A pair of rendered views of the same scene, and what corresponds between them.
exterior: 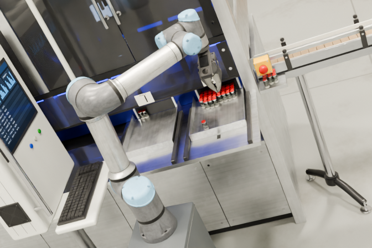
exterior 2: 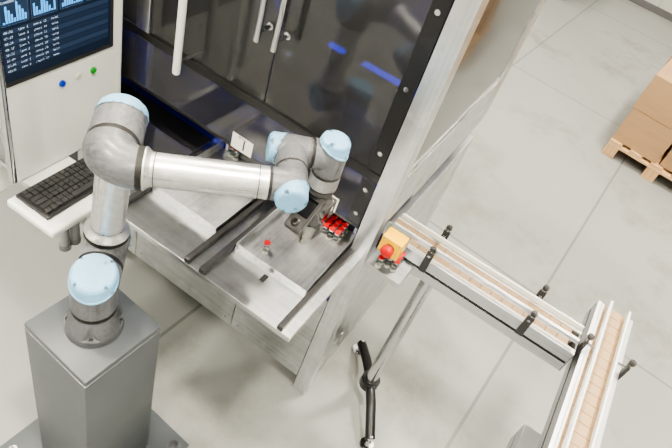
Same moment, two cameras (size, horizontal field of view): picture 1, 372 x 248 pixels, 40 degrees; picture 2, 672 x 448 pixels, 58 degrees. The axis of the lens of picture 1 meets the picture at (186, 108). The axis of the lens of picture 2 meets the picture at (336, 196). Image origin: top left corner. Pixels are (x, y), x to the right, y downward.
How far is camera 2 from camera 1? 80 cm
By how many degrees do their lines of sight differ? 13
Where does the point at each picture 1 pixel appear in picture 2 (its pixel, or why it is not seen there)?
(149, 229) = (72, 323)
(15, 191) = not seen: outside the picture
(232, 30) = (393, 183)
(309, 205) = (325, 380)
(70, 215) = (37, 199)
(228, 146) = (256, 305)
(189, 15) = (333, 148)
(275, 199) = (292, 351)
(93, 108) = (93, 166)
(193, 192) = not seen: hidden behind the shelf
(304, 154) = (380, 316)
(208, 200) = not seen: hidden behind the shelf
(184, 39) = (286, 186)
